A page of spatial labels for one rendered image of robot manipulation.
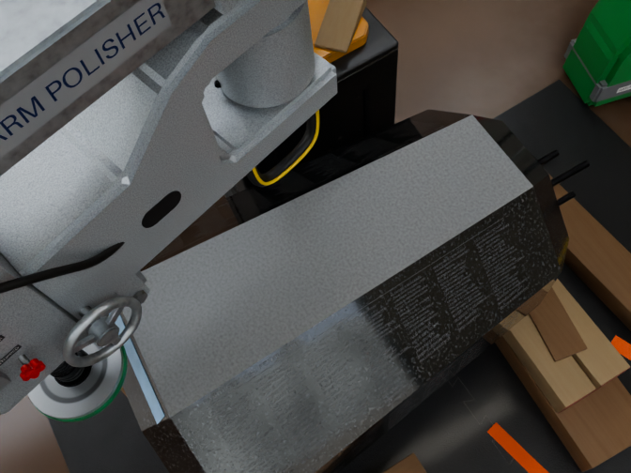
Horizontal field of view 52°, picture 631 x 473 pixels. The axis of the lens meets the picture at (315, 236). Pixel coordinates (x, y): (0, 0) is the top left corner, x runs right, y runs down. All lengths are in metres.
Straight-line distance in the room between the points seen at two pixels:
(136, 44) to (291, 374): 0.87
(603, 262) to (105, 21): 1.98
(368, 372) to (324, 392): 0.12
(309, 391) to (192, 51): 0.85
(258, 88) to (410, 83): 1.78
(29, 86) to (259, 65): 0.44
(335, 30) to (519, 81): 1.17
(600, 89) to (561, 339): 1.09
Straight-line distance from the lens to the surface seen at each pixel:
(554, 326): 2.19
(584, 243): 2.47
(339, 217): 1.56
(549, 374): 2.15
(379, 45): 2.03
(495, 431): 2.30
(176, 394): 1.48
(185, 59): 0.97
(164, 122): 0.99
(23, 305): 1.05
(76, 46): 0.81
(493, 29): 3.12
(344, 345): 1.50
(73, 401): 1.49
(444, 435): 2.27
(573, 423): 2.24
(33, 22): 0.82
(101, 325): 1.13
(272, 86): 1.17
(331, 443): 1.61
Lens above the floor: 2.25
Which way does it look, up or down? 64 degrees down
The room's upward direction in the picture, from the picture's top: 11 degrees counter-clockwise
